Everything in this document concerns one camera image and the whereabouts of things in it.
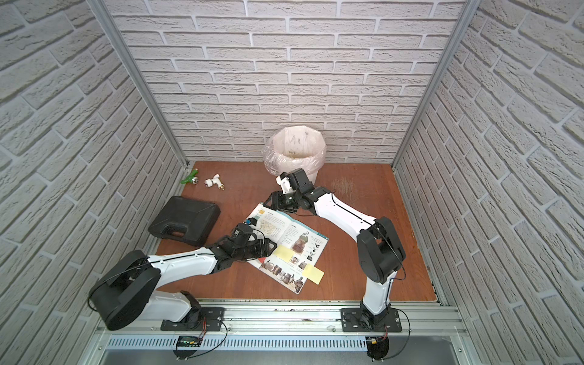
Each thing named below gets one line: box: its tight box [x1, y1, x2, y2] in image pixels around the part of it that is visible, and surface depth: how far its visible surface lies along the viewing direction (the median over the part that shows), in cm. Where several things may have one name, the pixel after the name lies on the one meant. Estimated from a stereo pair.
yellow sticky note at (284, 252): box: [272, 244, 295, 263], surface depth 90 cm
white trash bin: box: [263, 125, 327, 185], surface depth 96 cm
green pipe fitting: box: [180, 168, 200, 185], surface depth 112 cm
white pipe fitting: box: [203, 173, 226, 191], surface depth 111 cm
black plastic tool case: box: [148, 196, 222, 248], surface depth 94 cm
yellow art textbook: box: [247, 203, 330, 295], surface depth 92 cm
